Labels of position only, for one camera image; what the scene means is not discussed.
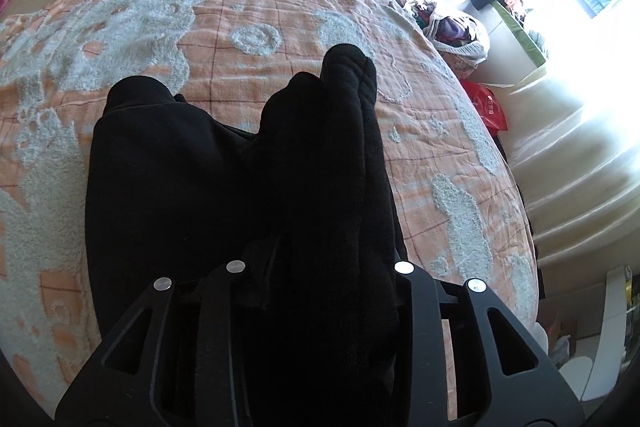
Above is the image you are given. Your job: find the cardboard box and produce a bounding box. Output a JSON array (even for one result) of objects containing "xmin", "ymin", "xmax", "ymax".
[{"xmin": 539, "ymin": 309, "xmax": 578, "ymax": 355}]

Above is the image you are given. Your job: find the black sweater with orange cuffs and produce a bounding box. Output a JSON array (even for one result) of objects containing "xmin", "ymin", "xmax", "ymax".
[{"xmin": 85, "ymin": 43, "xmax": 451, "ymax": 427}]

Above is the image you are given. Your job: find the white curtain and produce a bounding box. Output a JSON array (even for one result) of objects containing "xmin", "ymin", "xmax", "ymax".
[{"xmin": 420, "ymin": 0, "xmax": 640, "ymax": 268}]

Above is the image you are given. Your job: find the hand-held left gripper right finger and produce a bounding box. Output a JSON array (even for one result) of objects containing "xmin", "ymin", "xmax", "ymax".
[{"xmin": 394, "ymin": 259, "xmax": 586, "ymax": 427}]

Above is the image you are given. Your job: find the white board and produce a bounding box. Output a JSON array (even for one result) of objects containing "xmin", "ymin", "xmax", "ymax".
[{"xmin": 562, "ymin": 267, "xmax": 640, "ymax": 404}]

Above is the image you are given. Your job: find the orange patterned blanket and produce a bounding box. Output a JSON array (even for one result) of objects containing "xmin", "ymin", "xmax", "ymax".
[{"xmin": 0, "ymin": 0, "xmax": 542, "ymax": 413}]

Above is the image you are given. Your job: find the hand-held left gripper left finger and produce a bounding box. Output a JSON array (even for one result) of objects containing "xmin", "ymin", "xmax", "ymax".
[{"xmin": 55, "ymin": 259, "xmax": 252, "ymax": 427}]

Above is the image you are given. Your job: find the red plastic bag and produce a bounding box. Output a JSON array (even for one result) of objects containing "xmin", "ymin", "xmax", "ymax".
[{"xmin": 460, "ymin": 79, "xmax": 509, "ymax": 134}]

